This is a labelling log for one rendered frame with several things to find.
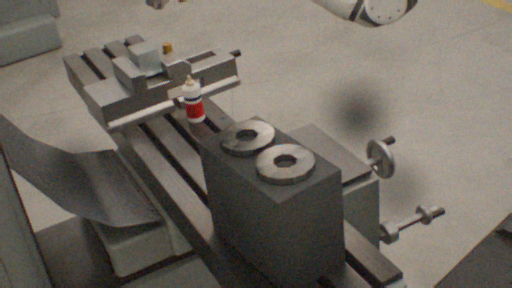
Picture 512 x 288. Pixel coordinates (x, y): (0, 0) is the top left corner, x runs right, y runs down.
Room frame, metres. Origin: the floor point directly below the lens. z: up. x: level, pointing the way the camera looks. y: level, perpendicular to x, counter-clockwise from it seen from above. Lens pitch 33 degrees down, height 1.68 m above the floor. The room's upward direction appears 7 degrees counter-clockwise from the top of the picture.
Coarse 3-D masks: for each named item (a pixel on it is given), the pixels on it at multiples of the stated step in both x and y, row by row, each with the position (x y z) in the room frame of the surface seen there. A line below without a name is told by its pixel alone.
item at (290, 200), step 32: (224, 128) 0.94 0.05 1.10; (256, 128) 0.93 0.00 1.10; (224, 160) 0.87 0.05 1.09; (256, 160) 0.84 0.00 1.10; (288, 160) 0.84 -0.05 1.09; (320, 160) 0.84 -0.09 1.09; (224, 192) 0.88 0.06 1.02; (256, 192) 0.79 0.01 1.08; (288, 192) 0.77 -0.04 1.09; (320, 192) 0.79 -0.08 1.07; (224, 224) 0.89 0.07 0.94; (256, 224) 0.80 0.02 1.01; (288, 224) 0.75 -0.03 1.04; (320, 224) 0.78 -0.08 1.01; (256, 256) 0.81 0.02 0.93; (288, 256) 0.75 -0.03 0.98; (320, 256) 0.78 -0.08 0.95
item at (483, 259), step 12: (504, 228) 1.16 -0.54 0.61; (492, 240) 1.14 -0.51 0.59; (504, 240) 1.14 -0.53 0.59; (480, 252) 1.11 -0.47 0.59; (492, 252) 1.11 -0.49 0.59; (504, 252) 1.10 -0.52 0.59; (456, 264) 1.10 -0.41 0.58; (468, 264) 1.08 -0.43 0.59; (480, 264) 1.07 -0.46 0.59; (492, 264) 1.07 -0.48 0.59; (504, 264) 1.06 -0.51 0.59; (444, 276) 1.06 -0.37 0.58; (456, 276) 1.05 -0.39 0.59; (468, 276) 1.04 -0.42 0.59; (480, 276) 1.04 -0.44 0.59; (492, 276) 1.03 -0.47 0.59; (504, 276) 1.03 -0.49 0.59
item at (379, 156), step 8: (368, 144) 1.53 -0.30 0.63; (376, 144) 1.50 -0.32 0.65; (384, 144) 1.48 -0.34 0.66; (368, 152) 1.53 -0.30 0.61; (376, 152) 1.51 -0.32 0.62; (384, 152) 1.47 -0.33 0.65; (368, 160) 1.48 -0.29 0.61; (376, 160) 1.48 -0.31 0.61; (384, 160) 1.48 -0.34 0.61; (392, 160) 1.45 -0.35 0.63; (376, 168) 1.51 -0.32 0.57; (384, 168) 1.48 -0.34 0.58; (392, 168) 1.44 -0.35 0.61; (384, 176) 1.47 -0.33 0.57
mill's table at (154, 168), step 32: (64, 64) 1.75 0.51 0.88; (96, 64) 1.68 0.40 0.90; (128, 128) 1.32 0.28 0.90; (160, 128) 1.30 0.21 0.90; (192, 128) 1.29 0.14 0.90; (128, 160) 1.30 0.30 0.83; (160, 160) 1.17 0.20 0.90; (192, 160) 1.16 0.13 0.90; (160, 192) 1.11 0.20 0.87; (192, 192) 1.05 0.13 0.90; (192, 224) 0.95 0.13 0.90; (224, 256) 0.86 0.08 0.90; (352, 256) 0.82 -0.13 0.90; (384, 256) 0.81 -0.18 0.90
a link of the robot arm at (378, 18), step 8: (368, 0) 1.21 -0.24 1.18; (376, 0) 1.20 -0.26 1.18; (384, 0) 1.20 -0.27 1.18; (392, 0) 1.19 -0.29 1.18; (400, 0) 1.19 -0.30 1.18; (408, 0) 1.19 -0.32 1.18; (416, 0) 1.19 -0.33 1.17; (368, 8) 1.20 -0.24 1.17; (376, 8) 1.20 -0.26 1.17; (384, 8) 1.19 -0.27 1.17; (392, 8) 1.19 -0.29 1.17; (400, 8) 1.19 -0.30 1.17; (408, 8) 1.19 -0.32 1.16; (376, 16) 1.19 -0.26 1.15; (384, 16) 1.19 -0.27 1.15; (392, 16) 1.18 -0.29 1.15; (400, 16) 1.18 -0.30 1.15
